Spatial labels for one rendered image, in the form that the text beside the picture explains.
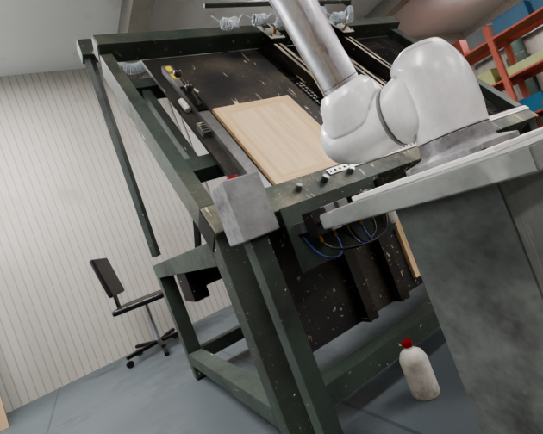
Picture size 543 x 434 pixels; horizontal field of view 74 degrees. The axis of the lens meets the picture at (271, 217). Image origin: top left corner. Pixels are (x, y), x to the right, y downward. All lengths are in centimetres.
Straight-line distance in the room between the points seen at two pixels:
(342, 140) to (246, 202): 31
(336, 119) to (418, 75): 21
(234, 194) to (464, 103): 58
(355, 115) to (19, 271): 391
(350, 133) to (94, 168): 387
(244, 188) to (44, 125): 389
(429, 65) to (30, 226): 408
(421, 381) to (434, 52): 106
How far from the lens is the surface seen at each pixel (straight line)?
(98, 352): 440
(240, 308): 122
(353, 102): 94
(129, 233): 442
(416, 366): 145
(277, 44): 240
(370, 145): 95
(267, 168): 147
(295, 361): 110
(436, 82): 87
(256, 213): 101
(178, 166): 138
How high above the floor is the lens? 77
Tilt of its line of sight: 1 degrees up
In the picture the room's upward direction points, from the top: 21 degrees counter-clockwise
